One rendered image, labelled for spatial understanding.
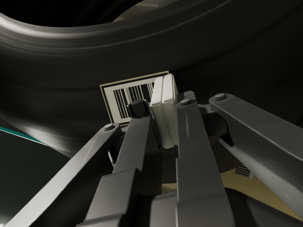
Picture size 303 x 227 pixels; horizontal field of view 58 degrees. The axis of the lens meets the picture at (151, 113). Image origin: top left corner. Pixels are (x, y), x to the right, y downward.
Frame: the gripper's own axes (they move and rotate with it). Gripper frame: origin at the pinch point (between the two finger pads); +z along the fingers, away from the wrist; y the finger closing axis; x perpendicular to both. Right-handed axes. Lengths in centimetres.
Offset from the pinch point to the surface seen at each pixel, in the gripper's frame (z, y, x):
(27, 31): 9.2, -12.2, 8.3
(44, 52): 7.2, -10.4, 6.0
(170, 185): 50, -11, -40
